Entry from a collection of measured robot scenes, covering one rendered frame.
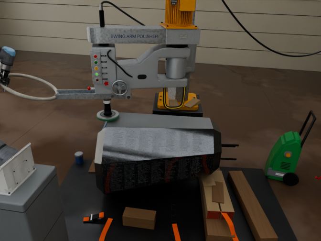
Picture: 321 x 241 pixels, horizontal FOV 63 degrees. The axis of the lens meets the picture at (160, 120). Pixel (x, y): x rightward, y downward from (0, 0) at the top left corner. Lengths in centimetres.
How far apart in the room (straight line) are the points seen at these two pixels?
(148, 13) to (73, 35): 253
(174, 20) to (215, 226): 184
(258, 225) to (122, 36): 206
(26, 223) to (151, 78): 148
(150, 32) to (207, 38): 606
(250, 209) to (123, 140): 140
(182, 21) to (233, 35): 604
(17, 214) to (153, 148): 119
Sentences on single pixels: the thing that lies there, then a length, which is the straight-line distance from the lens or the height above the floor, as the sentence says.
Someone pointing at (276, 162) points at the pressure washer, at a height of 26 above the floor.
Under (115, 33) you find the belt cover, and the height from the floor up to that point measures 168.
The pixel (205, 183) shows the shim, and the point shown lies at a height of 25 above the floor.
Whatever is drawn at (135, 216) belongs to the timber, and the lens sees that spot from 260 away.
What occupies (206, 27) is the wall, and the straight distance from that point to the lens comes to 829.
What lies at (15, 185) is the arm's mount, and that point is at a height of 88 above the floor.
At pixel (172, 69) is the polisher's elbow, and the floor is 136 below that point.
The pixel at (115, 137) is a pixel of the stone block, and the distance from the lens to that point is 248.
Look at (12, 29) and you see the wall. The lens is 1040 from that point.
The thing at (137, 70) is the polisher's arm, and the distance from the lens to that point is 241.
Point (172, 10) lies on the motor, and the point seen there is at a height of 186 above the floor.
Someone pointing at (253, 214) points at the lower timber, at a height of 12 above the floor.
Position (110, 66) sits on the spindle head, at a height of 140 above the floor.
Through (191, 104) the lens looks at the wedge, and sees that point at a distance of 318.
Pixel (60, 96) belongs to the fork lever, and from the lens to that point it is 254.
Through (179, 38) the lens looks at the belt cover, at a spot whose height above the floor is 164.
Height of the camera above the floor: 202
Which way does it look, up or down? 26 degrees down
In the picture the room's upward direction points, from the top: 2 degrees clockwise
